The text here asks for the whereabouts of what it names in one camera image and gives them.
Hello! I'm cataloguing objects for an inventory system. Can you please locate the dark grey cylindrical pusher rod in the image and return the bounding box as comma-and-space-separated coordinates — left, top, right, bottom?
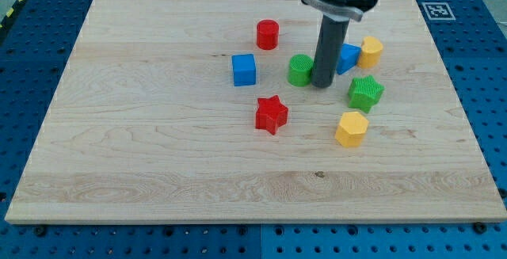
311, 15, 349, 88

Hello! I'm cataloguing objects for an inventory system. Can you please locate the green star block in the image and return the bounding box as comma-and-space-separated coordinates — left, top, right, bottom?
348, 75, 385, 113

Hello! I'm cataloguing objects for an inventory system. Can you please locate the red star block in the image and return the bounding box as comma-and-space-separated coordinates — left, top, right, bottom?
255, 95, 288, 135

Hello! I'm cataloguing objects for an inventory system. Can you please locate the blue triangle block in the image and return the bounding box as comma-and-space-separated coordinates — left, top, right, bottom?
337, 44, 361, 74

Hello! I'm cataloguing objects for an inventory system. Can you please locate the yellow heart block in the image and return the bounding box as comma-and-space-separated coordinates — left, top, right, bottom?
357, 36, 383, 69

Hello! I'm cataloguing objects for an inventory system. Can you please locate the green cylinder block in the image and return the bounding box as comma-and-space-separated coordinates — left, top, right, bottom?
288, 54, 314, 87

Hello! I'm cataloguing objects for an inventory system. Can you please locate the red cylinder block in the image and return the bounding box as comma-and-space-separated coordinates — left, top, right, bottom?
256, 19, 280, 50

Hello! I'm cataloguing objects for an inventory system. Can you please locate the blue cube block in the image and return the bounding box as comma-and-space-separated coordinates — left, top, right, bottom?
231, 54, 257, 86

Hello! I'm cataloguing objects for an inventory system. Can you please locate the yellow hexagon block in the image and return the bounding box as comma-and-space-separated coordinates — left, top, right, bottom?
335, 112, 369, 147

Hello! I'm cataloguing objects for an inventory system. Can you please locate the white fiducial marker tag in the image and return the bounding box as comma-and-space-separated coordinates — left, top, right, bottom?
422, 2, 456, 21

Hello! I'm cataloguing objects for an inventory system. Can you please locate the wooden board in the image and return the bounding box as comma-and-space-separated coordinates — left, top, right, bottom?
6, 0, 506, 225

